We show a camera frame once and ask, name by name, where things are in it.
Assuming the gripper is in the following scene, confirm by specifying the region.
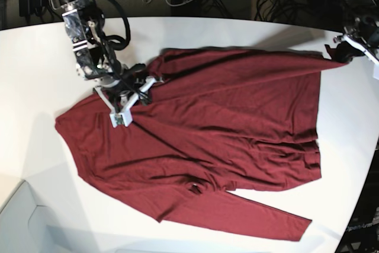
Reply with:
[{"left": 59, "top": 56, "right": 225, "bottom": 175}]
[
  {"left": 341, "top": 15, "right": 378, "bottom": 56},
  {"left": 75, "top": 54, "right": 152, "bottom": 107}
]

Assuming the dark red long-sleeve t-shirt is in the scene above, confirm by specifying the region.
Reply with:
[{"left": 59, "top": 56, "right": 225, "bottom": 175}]
[{"left": 55, "top": 49, "right": 341, "bottom": 241}]

